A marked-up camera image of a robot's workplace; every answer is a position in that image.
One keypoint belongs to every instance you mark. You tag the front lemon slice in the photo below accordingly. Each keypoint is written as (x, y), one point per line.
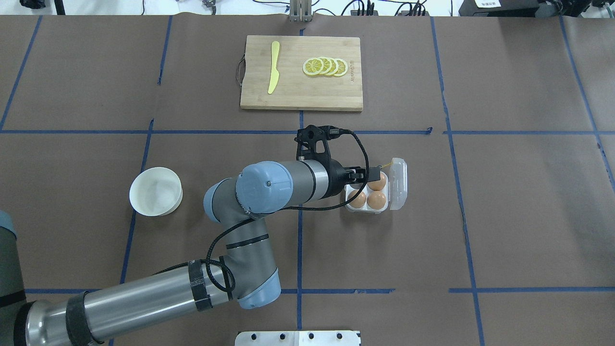
(313, 67)

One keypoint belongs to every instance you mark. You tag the brown egg lower right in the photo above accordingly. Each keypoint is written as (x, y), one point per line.
(377, 200)

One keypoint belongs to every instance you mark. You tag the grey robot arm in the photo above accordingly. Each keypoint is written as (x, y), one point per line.
(246, 273)

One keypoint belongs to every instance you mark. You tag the yellow plastic knife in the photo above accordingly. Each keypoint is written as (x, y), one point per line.
(274, 72)

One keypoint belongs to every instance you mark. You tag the brown egg from bowl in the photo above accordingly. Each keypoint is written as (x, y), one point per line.
(357, 199)

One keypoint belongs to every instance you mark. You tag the white bowl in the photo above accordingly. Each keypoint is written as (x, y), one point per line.
(155, 192)

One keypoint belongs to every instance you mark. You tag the grey metal camera post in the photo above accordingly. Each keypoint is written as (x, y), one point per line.
(300, 10)

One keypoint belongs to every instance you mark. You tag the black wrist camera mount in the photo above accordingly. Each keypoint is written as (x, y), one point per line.
(313, 142)

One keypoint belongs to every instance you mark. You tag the black device with label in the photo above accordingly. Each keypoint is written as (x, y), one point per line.
(499, 8)

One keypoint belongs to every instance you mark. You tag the back lemon slice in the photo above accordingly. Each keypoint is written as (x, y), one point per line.
(342, 67)

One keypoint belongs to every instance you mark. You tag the white metal base plate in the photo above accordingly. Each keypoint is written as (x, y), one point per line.
(299, 338)

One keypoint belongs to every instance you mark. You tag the clear plastic egg box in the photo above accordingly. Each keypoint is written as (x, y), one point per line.
(396, 189)

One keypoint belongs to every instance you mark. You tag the wooden cutting board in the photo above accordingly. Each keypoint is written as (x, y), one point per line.
(295, 90)

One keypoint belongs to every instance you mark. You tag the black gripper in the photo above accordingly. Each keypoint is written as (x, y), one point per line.
(336, 179)

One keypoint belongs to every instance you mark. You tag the lemon slice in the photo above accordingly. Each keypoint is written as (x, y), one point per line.
(333, 68)
(342, 67)
(326, 65)
(313, 67)

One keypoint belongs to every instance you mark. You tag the brown egg upper right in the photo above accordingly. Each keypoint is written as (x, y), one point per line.
(380, 184)

